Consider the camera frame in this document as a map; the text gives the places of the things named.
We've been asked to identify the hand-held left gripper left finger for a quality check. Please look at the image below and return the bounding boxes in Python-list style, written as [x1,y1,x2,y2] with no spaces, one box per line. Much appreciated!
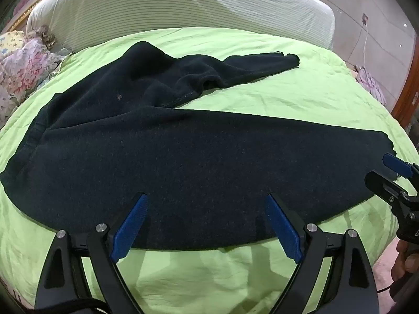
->
[34,191,151,314]

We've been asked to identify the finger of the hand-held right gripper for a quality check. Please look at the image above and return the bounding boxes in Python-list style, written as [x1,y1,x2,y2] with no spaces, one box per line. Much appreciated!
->
[365,169,410,205]
[382,153,419,184]

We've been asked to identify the pale floral cloth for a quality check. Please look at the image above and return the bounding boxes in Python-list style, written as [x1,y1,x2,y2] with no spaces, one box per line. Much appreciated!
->
[355,66,387,107]

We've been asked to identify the person's right hand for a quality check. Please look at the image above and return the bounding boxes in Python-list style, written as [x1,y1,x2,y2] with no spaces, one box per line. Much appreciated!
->
[391,239,419,282]

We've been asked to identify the green bed sheet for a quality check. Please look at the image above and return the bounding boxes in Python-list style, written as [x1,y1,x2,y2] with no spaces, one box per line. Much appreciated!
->
[0,28,419,314]

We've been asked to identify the gold framed landscape painting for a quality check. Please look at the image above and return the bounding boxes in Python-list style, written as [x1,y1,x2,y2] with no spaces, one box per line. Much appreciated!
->
[0,0,82,36]

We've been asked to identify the striped white pillow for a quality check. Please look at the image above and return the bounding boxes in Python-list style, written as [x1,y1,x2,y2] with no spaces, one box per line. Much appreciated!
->
[26,0,336,54]

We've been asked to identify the brown wooden furniture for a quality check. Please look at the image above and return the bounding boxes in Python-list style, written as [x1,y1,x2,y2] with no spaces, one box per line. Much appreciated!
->
[391,39,419,133]

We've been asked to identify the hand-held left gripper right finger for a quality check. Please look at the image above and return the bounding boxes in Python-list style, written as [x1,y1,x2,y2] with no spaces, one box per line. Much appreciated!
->
[264,193,380,314]

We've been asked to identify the yellow floral pillow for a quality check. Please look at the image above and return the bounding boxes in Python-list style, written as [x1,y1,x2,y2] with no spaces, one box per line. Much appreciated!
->
[0,30,27,54]

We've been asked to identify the white cable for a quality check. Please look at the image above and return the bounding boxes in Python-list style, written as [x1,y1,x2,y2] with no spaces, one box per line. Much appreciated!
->
[346,23,368,66]

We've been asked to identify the black pants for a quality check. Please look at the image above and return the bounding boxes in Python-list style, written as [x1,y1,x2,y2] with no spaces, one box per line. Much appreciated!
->
[0,41,398,252]

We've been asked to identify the pink floral pillow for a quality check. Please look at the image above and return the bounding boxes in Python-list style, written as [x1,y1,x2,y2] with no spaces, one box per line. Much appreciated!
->
[0,36,73,121]

